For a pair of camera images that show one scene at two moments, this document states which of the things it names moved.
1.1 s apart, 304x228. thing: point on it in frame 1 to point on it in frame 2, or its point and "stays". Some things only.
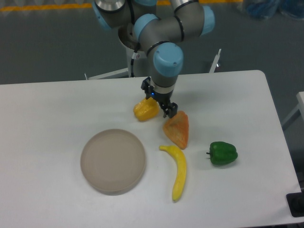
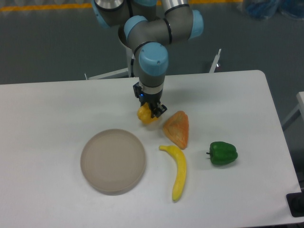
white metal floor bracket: [215, 61] stays
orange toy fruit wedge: [177, 128] stays
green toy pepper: [222, 153] stays
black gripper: [170, 109] to [153, 100]
